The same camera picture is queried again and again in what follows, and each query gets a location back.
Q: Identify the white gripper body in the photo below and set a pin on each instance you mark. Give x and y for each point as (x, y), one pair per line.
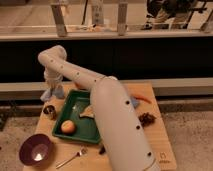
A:
(52, 78)

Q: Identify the orange carrot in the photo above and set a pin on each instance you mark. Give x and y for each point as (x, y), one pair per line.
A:
(141, 97)

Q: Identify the black handled knife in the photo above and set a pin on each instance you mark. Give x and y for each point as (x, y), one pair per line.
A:
(102, 150)

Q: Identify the purple bowl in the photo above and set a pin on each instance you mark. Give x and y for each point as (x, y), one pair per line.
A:
(35, 149)

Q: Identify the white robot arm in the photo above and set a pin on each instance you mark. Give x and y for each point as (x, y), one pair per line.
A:
(121, 132)

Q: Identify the green plastic tray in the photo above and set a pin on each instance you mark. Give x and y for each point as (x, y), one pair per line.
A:
(86, 129)

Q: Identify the dark red grape bunch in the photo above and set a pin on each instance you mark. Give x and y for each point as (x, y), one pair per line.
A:
(146, 119)

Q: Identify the orange apple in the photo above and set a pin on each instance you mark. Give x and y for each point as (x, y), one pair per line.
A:
(68, 127)

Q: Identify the small metal cup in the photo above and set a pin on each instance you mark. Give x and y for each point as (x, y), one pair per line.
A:
(50, 112)

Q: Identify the blue plastic cup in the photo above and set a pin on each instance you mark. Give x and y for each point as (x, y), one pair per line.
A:
(58, 92)

